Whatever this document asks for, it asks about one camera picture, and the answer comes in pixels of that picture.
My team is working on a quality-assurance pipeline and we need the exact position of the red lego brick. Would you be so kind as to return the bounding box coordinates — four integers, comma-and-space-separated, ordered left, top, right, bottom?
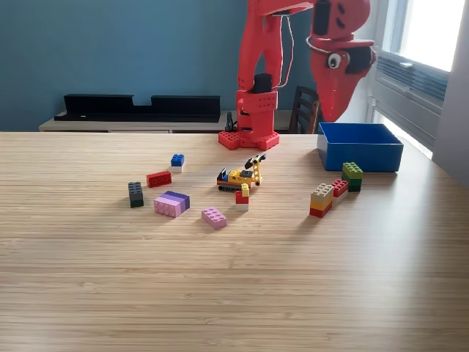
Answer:
146, 170, 173, 188

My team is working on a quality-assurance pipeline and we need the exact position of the blue plastic bin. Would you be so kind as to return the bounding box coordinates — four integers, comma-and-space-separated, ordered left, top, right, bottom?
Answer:
317, 122, 405, 172

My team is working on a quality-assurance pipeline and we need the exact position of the pink lego brick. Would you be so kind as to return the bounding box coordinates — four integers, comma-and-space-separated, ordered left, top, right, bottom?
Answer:
201, 207, 228, 230

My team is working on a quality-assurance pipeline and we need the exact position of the dark wooden chair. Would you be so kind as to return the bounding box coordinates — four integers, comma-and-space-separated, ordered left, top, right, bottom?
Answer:
289, 85, 324, 135

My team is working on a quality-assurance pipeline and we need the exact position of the grey window vent unit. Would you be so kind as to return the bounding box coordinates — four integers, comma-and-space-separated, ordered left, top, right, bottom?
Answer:
368, 51, 450, 150

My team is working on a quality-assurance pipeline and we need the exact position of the bright window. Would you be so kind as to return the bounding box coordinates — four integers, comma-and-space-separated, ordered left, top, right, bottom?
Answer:
380, 0, 469, 73

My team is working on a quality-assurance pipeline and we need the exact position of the green brick stack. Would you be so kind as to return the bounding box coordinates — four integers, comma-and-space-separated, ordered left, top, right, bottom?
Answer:
341, 161, 364, 193

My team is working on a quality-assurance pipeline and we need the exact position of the red on white brick stack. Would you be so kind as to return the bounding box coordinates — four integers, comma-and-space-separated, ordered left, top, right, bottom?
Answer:
331, 178, 350, 206

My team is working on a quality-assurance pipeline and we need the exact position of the tan yellow red brick stack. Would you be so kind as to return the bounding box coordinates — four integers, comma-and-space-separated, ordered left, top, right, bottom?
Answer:
309, 183, 335, 219

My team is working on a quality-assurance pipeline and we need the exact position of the small yellow toy digger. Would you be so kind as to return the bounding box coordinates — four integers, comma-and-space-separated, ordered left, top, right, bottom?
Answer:
216, 153, 267, 193

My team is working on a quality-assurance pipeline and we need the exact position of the yellow red white brick stack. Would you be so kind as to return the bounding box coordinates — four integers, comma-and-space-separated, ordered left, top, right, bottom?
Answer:
234, 183, 251, 212

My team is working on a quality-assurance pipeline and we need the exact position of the pink purple brick stack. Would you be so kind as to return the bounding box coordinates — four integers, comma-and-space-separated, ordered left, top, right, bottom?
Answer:
153, 190, 191, 219

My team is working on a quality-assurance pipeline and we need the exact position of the dark grey black brick stack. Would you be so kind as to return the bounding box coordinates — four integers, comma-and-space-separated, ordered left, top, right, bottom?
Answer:
128, 181, 145, 209

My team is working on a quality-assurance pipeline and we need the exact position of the pale wooden sideboard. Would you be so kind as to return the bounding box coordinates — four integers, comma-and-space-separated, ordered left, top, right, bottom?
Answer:
38, 109, 294, 134

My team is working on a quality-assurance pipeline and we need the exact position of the black wall shelf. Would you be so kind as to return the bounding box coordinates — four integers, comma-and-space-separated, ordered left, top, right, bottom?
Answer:
53, 93, 221, 123

